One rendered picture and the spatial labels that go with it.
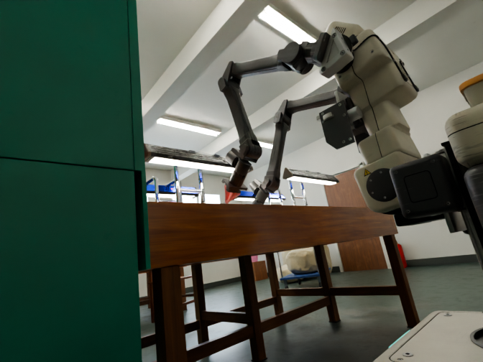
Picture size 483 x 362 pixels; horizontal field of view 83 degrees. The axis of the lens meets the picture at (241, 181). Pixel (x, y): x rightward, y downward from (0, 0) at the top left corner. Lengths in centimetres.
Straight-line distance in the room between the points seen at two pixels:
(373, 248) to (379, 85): 518
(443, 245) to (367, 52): 494
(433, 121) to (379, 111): 491
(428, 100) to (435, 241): 247
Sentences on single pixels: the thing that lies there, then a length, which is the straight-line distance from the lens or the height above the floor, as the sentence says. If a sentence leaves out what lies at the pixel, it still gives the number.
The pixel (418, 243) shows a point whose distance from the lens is 585.
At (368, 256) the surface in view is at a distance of 615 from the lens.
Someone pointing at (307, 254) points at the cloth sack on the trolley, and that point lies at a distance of 436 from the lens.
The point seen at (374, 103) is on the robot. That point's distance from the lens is 106.
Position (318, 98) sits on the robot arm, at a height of 128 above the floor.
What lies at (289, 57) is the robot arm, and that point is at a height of 122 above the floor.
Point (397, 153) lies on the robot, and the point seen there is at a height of 81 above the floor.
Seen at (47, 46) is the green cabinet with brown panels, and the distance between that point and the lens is 91.
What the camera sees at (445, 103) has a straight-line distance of 598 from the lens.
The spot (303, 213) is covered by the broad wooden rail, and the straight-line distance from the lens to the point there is 130.
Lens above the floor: 57
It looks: 16 degrees up
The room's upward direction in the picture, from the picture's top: 9 degrees counter-clockwise
